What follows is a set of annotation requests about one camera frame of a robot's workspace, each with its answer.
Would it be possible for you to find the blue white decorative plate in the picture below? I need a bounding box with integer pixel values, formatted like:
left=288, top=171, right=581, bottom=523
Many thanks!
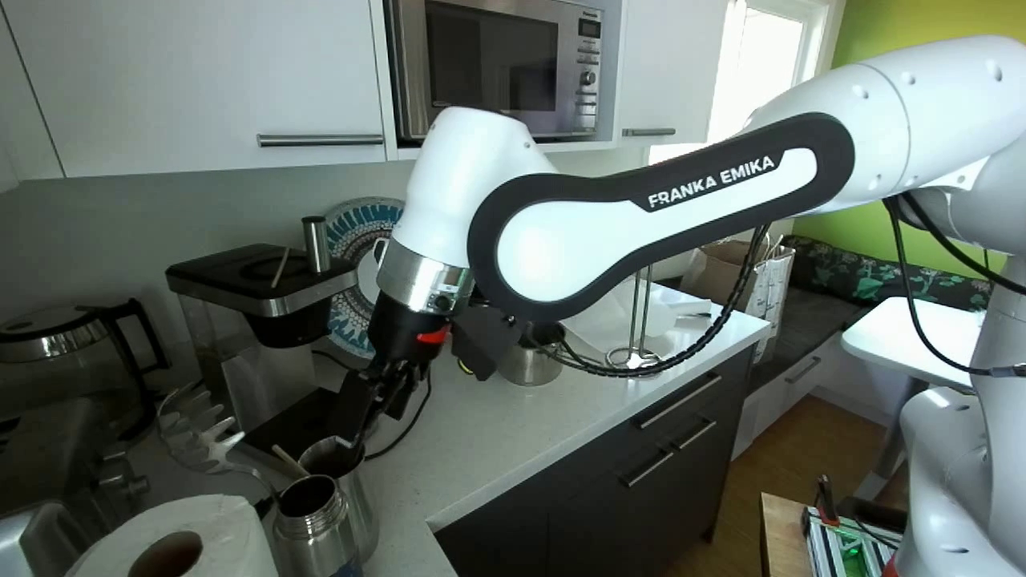
left=317, top=195, right=409, bottom=368

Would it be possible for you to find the long silver upper handle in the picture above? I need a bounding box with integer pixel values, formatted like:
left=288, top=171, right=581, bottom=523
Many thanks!
left=254, top=127, right=389, bottom=150

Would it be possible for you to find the brown cardboard box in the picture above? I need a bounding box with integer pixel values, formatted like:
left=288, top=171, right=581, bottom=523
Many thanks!
left=684, top=233, right=802, bottom=327

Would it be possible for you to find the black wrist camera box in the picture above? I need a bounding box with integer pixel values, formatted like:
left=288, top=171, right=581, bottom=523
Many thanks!
left=451, top=304, right=534, bottom=384

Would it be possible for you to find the black silver coffee machine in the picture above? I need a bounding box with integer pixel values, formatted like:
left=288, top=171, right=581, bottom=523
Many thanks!
left=162, top=216, right=386, bottom=458

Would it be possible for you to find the white table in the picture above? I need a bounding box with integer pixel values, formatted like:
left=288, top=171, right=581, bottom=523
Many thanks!
left=840, top=296, right=994, bottom=395

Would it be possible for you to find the green white box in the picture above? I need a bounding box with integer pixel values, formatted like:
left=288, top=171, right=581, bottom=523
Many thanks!
left=798, top=498, right=907, bottom=577

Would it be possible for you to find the metal paper towel holder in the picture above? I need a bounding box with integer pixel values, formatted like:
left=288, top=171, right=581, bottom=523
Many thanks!
left=602, top=267, right=670, bottom=382

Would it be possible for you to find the bright window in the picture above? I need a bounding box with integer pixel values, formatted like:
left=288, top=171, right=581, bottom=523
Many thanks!
left=708, top=0, right=848, bottom=121

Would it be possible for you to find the wooden stir stick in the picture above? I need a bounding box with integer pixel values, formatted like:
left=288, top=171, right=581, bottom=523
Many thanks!
left=269, top=443, right=315, bottom=481

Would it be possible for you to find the silver black kettle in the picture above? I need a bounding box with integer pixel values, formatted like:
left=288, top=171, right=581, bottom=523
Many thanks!
left=0, top=296, right=174, bottom=443

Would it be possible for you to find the narrow white upper cabinet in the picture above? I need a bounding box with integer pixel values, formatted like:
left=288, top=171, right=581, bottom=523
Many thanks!
left=616, top=0, right=731, bottom=145

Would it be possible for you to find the small silver pot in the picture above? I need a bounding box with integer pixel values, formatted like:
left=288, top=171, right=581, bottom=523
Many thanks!
left=493, top=336, right=566, bottom=392

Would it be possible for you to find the black appliance power cord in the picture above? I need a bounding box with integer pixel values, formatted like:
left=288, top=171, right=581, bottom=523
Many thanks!
left=359, top=366, right=436, bottom=464

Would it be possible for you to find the wooden side table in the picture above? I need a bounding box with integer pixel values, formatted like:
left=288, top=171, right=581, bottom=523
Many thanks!
left=756, top=486, right=826, bottom=577

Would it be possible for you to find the white paper towel roll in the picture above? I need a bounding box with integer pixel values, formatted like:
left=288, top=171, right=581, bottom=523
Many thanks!
left=63, top=491, right=286, bottom=577

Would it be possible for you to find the silver cabinet handle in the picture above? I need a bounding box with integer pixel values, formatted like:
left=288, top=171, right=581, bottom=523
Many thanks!
left=636, top=372, right=728, bottom=433
left=783, top=351, right=826, bottom=389
left=672, top=415, right=721, bottom=455
left=623, top=446, right=681, bottom=494

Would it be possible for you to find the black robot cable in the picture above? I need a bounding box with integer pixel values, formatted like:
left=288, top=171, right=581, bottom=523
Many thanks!
left=532, top=219, right=777, bottom=382
left=878, top=188, right=1026, bottom=382

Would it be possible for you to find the dark patterned cloth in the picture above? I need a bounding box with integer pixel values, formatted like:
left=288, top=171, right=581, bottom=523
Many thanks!
left=793, top=233, right=994, bottom=314

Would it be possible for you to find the white low drawer cabinet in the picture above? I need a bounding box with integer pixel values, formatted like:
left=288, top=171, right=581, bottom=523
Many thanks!
left=728, top=325, right=848, bottom=464

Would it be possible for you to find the large white upper cabinet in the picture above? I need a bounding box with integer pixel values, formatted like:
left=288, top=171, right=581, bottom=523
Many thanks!
left=0, top=0, right=392, bottom=182

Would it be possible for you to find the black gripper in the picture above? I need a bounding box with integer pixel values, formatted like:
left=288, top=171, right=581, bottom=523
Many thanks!
left=328, top=293, right=455, bottom=443

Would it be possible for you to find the built-in steel microwave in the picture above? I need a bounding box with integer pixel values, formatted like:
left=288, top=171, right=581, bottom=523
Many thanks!
left=382, top=0, right=625, bottom=150

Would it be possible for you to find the silver metal pitcher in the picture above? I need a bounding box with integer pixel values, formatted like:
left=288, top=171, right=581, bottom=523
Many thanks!
left=294, top=428, right=386, bottom=561

